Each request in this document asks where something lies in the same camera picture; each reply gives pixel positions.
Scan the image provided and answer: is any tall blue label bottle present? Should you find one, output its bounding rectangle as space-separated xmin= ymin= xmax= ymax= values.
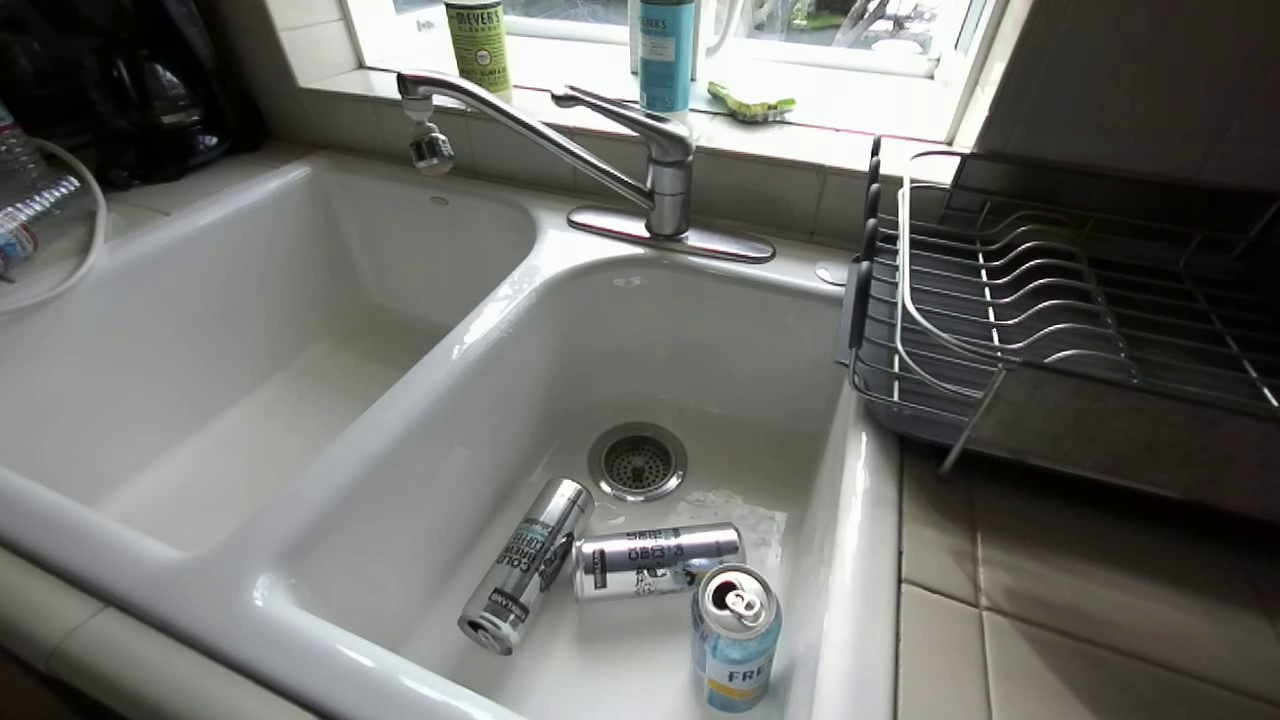
xmin=627 ymin=0 xmax=703 ymax=118

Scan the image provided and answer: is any green label spray bottle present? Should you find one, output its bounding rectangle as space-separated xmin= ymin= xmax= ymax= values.
xmin=445 ymin=0 xmax=514 ymax=101

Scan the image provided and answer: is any metal strainer sink drain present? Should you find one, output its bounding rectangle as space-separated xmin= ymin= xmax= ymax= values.
xmin=582 ymin=420 xmax=692 ymax=508

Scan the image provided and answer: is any chrome sink faucet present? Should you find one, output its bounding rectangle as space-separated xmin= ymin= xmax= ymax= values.
xmin=392 ymin=69 xmax=779 ymax=267

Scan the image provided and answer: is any slim silver can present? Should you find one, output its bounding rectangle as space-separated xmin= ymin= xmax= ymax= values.
xmin=454 ymin=474 xmax=594 ymax=661
xmin=572 ymin=518 xmax=748 ymax=604

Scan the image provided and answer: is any white double basin sink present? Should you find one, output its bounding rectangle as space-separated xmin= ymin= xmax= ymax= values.
xmin=0 ymin=143 xmax=902 ymax=720

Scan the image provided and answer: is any green cloth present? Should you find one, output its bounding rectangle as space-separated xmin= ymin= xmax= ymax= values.
xmin=703 ymin=80 xmax=800 ymax=128

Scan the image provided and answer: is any blue open drink can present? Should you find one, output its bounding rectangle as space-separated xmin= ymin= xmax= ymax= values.
xmin=688 ymin=558 xmax=786 ymax=715

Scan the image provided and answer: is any grey dish rack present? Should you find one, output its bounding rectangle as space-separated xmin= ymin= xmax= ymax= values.
xmin=834 ymin=135 xmax=1280 ymax=527

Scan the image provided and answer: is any clear glass object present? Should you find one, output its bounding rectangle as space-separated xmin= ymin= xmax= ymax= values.
xmin=0 ymin=132 xmax=111 ymax=319

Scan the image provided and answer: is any black appliance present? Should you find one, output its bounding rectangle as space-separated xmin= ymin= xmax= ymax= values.
xmin=0 ymin=0 xmax=267 ymax=193

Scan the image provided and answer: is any striped white blue object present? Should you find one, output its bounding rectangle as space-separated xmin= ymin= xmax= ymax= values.
xmin=0 ymin=101 xmax=87 ymax=284

